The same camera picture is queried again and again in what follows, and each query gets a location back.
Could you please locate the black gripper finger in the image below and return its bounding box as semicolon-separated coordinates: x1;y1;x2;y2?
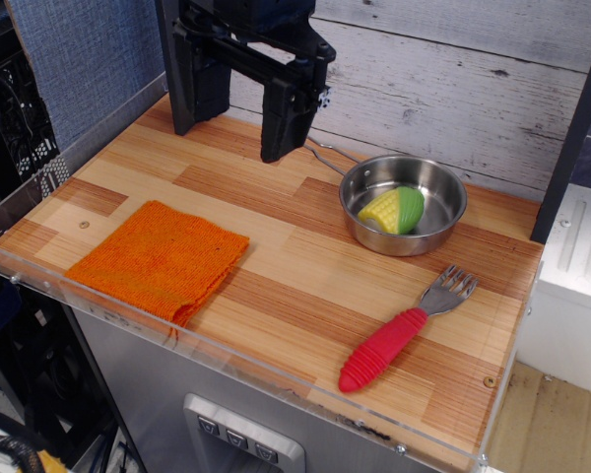
261;79;317;163
175;36;231;121

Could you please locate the blue fabric panel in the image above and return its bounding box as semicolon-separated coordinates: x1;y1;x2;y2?
7;1;165;151

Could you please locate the white metal side cabinet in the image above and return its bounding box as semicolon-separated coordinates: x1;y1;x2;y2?
516;184;591;391

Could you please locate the silver cabinet button panel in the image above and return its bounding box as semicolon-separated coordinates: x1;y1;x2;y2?
183;393;306;472

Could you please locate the yellow green toy corn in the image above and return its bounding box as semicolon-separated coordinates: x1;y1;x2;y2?
358;186;425;236

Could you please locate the orange knitted cloth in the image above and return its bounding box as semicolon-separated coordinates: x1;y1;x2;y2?
65;201;249;326

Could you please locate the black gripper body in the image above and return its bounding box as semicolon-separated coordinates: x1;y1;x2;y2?
173;1;336;94

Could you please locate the small steel pan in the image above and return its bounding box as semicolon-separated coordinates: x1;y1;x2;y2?
304;138;468;256

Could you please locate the black vertical post right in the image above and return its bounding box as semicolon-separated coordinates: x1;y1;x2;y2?
530;66;591;244

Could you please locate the red handled metal fork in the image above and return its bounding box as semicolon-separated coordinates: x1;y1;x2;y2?
338;265;479;393

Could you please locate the black vertical post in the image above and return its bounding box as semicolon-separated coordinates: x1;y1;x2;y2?
530;66;591;244
155;0;196;136

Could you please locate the black vertical post left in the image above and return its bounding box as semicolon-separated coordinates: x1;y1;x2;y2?
155;0;196;136

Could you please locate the black crate rack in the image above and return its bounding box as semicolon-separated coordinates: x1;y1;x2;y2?
0;30;58;201

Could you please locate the clear acrylic table guard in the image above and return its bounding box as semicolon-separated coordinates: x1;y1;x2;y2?
0;99;542;472

